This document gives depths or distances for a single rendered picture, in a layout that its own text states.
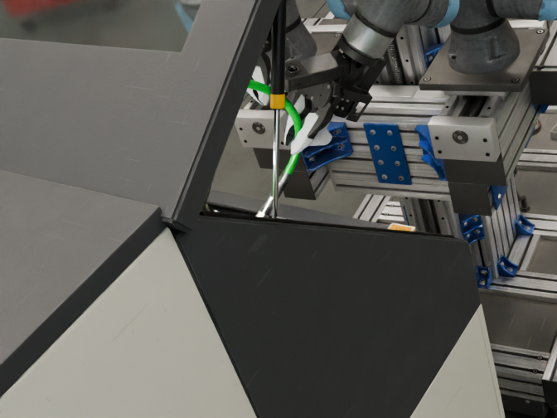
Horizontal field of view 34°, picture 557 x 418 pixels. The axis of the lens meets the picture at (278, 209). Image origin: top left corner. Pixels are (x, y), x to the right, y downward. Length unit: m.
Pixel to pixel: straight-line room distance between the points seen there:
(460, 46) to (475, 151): 0.22
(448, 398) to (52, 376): 0.95
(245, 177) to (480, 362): 2.10
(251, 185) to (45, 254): 2.72
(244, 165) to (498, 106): 2.03
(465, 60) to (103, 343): 1.18
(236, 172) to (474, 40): 2.04
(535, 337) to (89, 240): 1.68
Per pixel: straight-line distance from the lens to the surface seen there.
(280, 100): 1.16
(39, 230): 1.04
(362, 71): 1.48
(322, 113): 1.45
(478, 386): 1.84
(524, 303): 2.57
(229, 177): 3.78
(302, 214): 1.82
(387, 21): 1.41
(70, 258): 0.97
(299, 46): 2.15
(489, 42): 1.92
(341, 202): 3.42
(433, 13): 1.48
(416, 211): 2.44
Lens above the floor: 2.02
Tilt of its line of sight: 35 degrees down
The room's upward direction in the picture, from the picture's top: 20 degrees counter-clockwise
